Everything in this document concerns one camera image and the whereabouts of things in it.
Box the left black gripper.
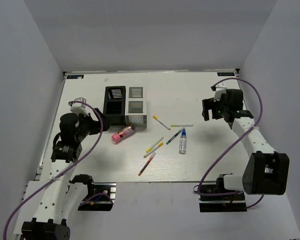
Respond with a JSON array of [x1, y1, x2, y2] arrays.
[[75, 108, 113, 142]]

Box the pink cylindrical tube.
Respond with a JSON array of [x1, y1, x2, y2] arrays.
[[111, 125, 136, 144]]

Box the green gel pen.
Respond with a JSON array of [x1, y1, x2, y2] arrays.
[[166, 129, 183, 145]]

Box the clear blue spray bottle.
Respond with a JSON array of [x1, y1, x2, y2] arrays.
[[178, 128, 187, 155]]

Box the pale yellow white marker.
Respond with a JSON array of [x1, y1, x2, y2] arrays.
[[170, 124, 194, 128]]

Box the yellow capped acrylic marker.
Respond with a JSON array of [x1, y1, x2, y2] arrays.
[[145, 136, 164, 153]]

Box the red gel pen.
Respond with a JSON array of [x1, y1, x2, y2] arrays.
[[138, 152, 157, 176]]

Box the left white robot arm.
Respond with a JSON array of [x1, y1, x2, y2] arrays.
[[21, 104, 111, 240]]

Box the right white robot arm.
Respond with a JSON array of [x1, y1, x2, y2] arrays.
[[202, 87, 290, 200]]

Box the black slotted pen holder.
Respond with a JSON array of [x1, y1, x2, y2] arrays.
[[103, 86, 126, 126]]

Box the white slotted pen holder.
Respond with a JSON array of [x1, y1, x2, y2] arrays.
[[124, 86, 147, 131]]

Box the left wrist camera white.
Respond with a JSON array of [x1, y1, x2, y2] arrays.
[[70, 97, 88, 116]]

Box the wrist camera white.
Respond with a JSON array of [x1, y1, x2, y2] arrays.
[[70, 97, 88, 116], [210, 83, 228, 102]]

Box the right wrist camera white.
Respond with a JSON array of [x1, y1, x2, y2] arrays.
[[210, 83, 228, 102]]

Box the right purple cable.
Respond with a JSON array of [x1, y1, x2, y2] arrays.
[[192, 77, 265, 210]]

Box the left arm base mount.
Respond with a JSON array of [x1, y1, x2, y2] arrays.
[[77, 182, 117, 212]]

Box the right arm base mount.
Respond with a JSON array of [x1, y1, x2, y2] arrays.
[[199, 181, 247, 213]]

